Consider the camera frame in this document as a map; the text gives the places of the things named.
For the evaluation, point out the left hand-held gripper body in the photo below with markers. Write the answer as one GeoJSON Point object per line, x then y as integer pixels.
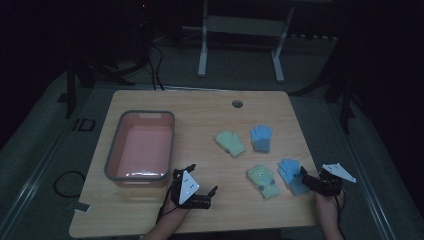
{"type": "Point", "coordinates": [188, 188]}

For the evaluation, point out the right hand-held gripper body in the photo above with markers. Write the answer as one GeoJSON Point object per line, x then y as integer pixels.
{"type": "Point", "coordinates": [336, 173]}

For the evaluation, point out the blue glove with dotted print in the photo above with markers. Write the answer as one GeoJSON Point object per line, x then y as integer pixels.
{"type": "Point", "coordinates": [290, 173]}

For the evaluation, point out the green glove with face print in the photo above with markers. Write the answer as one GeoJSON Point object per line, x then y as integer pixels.
{"type": "Point", "coordinates": [263, 181]}

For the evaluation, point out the plain green glove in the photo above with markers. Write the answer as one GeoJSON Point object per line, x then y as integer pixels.
{"type": "Point", "coordinates": [230, 143]}

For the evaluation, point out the pink basin with grey rim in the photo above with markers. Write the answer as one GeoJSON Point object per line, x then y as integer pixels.
{"type": "Point", "coordinates": [141, 148]}

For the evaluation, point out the plain blue glove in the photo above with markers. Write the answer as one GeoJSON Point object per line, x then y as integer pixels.
{"type": "Point", "coordinates": [261, 138]}

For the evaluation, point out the person's right hand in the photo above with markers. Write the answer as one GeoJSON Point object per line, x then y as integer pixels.
{"type": "Point", "coordinates": [328, 205]}

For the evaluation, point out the person's left hand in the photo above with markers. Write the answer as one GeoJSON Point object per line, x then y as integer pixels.
{"type": "Point", "coordinates": [176, 213]}

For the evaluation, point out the black stand with legs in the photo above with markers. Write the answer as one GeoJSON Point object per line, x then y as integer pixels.
{"type": "Point", "coordinates": [70, 90]}
{"type": "Point", "coordinates": [345, 100]}

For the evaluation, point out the grey tape patch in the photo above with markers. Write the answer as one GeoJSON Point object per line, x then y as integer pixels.
{"type": "Point", "coordinates": [79, 206]}

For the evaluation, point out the white metal stand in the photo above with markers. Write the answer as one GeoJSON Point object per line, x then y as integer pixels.
{"type": "Point", "coordinates": [243, 26]}

